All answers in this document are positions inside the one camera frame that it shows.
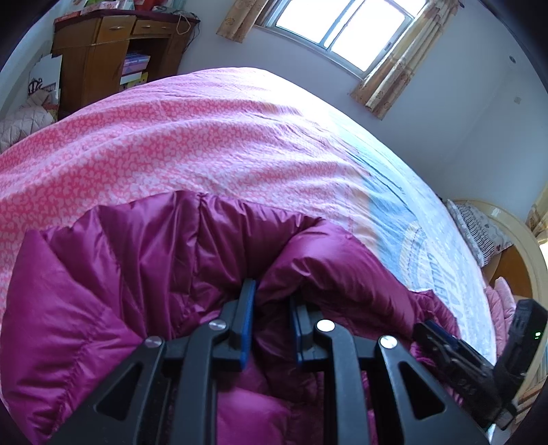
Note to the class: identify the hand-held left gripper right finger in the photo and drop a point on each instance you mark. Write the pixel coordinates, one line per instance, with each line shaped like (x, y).
(295, 338)

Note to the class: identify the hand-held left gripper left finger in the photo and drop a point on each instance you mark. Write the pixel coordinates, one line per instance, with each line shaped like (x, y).
(247, 325)

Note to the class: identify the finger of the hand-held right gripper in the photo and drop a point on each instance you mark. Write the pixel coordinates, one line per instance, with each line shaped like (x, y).
(443, 342)

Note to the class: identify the purple down jacket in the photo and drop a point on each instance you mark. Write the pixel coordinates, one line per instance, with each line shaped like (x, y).
(128, 265)

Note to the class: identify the pink quilted blanket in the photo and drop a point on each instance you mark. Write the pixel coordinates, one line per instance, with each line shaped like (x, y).
(498, 304)

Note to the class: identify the beige curved headboard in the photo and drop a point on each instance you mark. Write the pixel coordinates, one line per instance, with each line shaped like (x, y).
(520, 239)

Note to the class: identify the striped pillow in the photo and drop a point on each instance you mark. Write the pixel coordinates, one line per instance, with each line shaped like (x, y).
(479, 231)

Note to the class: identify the pink patterned bedspread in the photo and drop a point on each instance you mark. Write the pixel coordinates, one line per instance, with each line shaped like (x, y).
(214, 141)

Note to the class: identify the yellow box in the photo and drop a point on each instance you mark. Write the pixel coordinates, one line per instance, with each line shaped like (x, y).
(133, 80)

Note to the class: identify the beige patterned curtain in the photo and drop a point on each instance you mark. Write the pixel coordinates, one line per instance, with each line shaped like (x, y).
(239, 17)
(402, 68)

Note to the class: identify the wooden desk with drawers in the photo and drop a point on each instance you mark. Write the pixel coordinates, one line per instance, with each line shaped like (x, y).
(85, 72)

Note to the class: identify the pale pink quilted coat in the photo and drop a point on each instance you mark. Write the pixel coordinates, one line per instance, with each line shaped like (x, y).
(21, 124)

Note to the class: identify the window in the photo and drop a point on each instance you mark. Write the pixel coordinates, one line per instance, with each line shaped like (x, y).
(342, 30)

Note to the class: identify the red gift box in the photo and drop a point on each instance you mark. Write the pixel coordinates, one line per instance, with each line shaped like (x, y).
(152, 4)

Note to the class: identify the pink patterned box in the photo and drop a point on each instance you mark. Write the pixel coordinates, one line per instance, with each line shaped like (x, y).
(107, 6)

